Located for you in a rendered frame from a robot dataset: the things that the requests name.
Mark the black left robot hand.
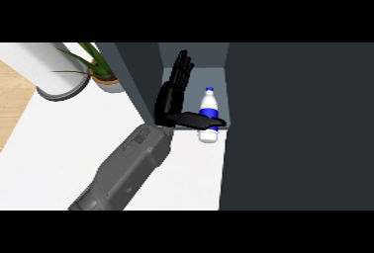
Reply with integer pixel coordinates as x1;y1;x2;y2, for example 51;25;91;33
153;49;227;130

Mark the white blue water bottle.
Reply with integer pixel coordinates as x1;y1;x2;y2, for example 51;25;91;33
194;86;220;144

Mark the dark grey cabinet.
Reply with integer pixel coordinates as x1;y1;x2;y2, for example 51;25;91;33
92;42;231;131

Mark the dark grey cabinet door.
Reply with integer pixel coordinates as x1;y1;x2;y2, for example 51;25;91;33
217;42;374;211

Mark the tan plant pot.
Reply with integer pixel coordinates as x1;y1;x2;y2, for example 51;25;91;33
87;67;126;95

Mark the green leafy plant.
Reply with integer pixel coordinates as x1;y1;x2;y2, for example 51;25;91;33
51;42;118;82

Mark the white cylinder with grey rim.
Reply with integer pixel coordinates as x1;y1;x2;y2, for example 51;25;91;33
0;42;91;102

